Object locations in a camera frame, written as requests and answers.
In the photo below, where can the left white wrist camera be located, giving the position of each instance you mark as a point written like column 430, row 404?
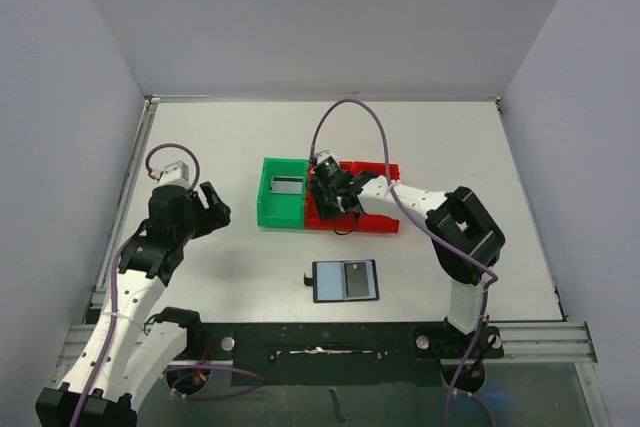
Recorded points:
column 174, row 174

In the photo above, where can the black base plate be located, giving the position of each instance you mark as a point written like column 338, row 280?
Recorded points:
column 348, row 354

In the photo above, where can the dark credit card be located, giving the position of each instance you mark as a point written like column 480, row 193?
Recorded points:
column 286, row 185

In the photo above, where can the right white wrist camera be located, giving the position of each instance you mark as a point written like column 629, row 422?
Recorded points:
column 322, row 156

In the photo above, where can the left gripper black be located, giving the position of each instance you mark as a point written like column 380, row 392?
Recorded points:
column 216, row 215

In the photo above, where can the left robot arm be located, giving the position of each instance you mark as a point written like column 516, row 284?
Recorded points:
column 131, row 345

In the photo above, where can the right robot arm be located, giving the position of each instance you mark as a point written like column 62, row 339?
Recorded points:
column 466, row 239

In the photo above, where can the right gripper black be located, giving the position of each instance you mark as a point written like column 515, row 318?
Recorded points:
column 326, row 201

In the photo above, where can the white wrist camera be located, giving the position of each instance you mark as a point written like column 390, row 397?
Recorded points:
column 174, row 174
column 322, row 156

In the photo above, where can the red plastic bin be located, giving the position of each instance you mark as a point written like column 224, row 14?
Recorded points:
column 374, row 223
column 342, row 225

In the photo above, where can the black leather card holder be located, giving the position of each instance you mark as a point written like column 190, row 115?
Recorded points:
column 343, row 281

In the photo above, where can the green plastic bin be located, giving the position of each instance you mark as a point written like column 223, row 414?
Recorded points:
column 281, row 211

